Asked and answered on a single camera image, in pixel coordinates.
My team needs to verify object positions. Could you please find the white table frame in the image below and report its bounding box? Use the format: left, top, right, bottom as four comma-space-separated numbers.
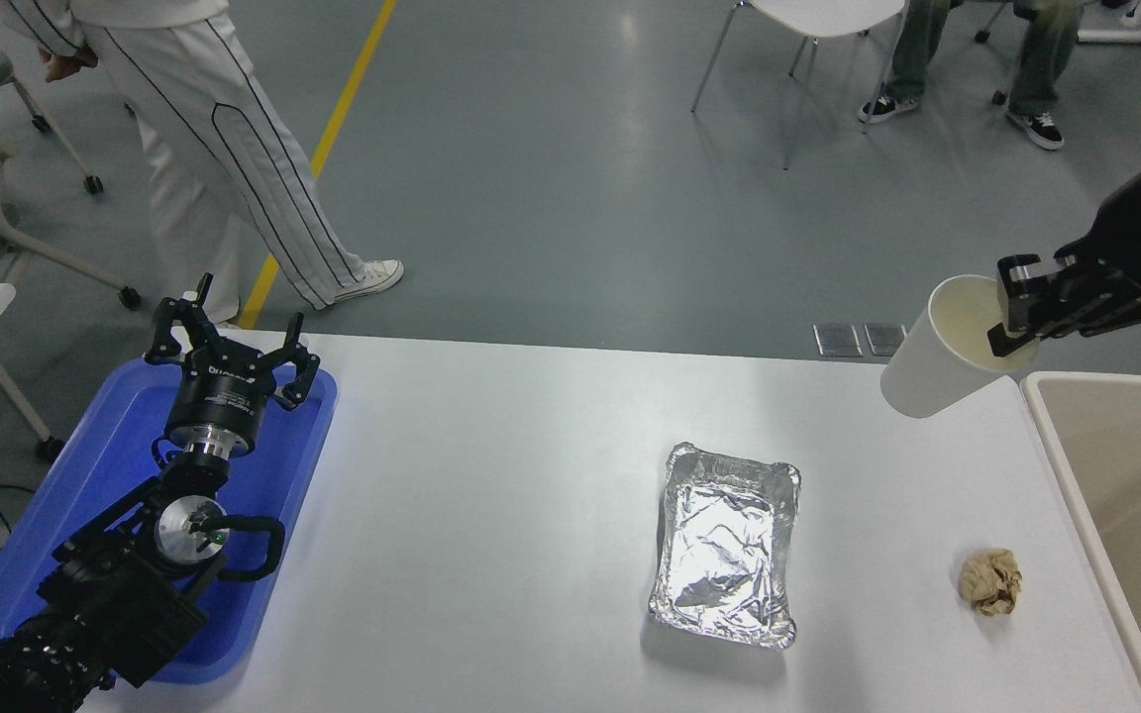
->
1078, 0, 1141, 46

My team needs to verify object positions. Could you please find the crumpled tan paper ball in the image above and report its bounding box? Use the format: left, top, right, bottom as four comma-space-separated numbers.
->
959, 548, 1023, 618

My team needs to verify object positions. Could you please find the silver foil tray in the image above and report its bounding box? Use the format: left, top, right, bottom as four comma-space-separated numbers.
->
648, 442, 801, 652

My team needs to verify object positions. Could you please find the blue plastic tray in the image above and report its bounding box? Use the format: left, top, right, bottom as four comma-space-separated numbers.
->
0, 358, 339, 686

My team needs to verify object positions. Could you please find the white chair with metal legs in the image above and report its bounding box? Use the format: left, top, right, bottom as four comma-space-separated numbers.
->
691, 0, 906, 171

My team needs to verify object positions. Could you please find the person's hand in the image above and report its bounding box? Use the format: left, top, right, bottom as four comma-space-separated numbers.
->
41, 51, 98, 83

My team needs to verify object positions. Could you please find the large pale bin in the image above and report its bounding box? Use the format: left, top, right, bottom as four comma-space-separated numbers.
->
1020, 370, 1141, 713

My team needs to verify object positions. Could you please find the white paper cup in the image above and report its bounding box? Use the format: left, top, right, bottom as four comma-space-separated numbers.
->
880, 274, 1045, 419

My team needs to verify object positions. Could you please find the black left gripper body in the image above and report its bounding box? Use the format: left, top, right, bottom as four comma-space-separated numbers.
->
162, 355, 267, 447

